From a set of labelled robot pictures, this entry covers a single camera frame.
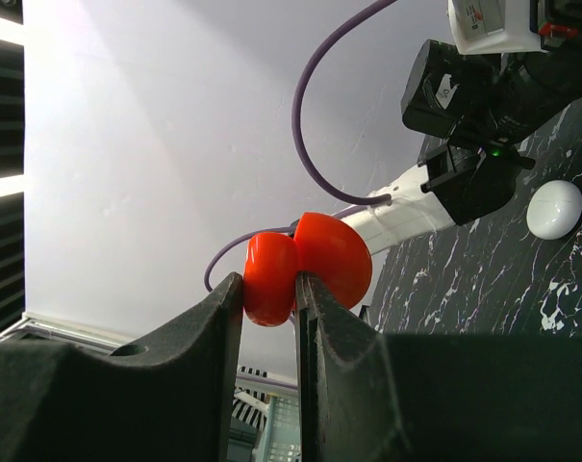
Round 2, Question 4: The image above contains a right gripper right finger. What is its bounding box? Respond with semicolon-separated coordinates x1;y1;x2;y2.
295;272;582;461

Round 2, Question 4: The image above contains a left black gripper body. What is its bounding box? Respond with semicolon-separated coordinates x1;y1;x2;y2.
400;39;582;144

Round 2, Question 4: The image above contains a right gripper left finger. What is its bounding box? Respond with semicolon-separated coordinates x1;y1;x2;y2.
0;273;242;461

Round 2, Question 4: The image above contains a white earbud charging case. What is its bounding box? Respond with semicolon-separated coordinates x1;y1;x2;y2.
526;180;582;241

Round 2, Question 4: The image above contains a red earbud charging case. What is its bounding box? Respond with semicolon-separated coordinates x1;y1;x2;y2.
243;212;372;327

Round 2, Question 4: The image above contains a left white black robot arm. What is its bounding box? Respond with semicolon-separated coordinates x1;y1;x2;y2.
341;39;582;254

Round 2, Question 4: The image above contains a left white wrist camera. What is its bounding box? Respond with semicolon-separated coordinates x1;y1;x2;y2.
446;0;580;57

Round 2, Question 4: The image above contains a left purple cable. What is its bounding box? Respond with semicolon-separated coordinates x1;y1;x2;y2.
203;0;400;293

